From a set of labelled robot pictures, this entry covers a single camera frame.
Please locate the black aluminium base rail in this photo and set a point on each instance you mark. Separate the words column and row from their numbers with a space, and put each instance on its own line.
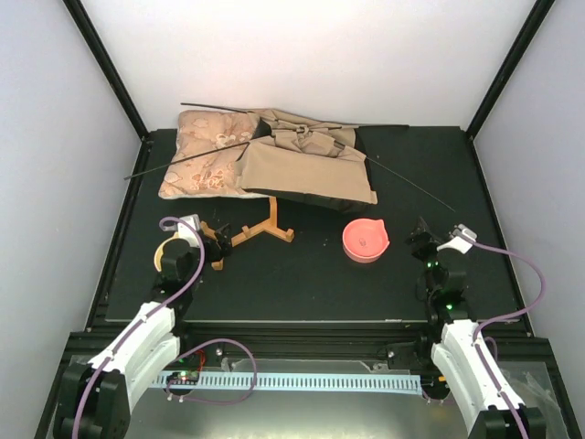
column 400, row 348

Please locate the left black frame post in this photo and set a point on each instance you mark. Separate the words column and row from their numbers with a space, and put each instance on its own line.
column 83, row 22

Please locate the pink pet bowl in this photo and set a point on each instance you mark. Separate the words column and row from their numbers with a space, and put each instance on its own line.
column 365, row 240

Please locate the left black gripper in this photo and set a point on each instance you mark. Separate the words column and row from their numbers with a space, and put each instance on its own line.
column 225, row 245

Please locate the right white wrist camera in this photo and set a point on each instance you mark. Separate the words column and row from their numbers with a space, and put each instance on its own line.
column 461, row 240

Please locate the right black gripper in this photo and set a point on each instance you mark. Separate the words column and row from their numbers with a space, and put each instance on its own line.
column 416, row 237

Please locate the small green circuit board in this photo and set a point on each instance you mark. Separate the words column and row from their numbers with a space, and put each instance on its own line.
column 183, row 377

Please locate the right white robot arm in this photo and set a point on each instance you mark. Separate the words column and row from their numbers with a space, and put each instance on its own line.
column 454, row 343

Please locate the black frame post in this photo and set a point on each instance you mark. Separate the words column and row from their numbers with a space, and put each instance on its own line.
column 534, row 20
column 83, row 22

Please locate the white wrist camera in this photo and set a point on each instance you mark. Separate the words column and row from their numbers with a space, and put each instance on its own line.
column 188, row 228
column 461, row 240

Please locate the floral beige cushion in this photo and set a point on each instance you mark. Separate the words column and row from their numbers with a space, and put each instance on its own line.
column 207, row 146

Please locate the beige fabric pet tent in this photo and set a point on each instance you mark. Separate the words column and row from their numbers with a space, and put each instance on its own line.
column 308, row 161

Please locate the yellow pet bowl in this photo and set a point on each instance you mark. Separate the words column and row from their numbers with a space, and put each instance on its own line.
column 163, row 259

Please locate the right black frame post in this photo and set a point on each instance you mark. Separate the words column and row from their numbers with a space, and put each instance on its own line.
column 534, row 20

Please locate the wooden bowl stand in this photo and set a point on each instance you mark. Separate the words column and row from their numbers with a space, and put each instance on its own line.
column 269, row 225

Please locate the light blue slotted cable duct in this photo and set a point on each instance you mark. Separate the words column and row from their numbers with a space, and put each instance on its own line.
column 318, row 382

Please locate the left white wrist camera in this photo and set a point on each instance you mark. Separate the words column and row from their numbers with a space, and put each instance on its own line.
column 188, row 228

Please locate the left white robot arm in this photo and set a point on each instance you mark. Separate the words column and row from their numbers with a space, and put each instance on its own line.
column 96, row 397

